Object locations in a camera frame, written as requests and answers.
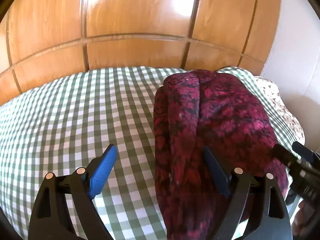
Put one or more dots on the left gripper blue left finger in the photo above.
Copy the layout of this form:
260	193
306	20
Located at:
99	169

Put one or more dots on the green white checkered bedsheet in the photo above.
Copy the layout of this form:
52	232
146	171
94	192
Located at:
48	133

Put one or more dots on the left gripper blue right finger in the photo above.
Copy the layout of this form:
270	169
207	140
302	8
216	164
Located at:
219	175

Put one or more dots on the person's right hand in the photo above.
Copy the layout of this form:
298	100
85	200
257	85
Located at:
306	222

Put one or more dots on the wooden panelled wardrobe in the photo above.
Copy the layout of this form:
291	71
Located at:
43	40

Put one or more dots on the floral patterned pillow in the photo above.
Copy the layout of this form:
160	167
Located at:
271	91

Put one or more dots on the fuzzy magenta sweater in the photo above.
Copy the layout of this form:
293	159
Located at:
201	109

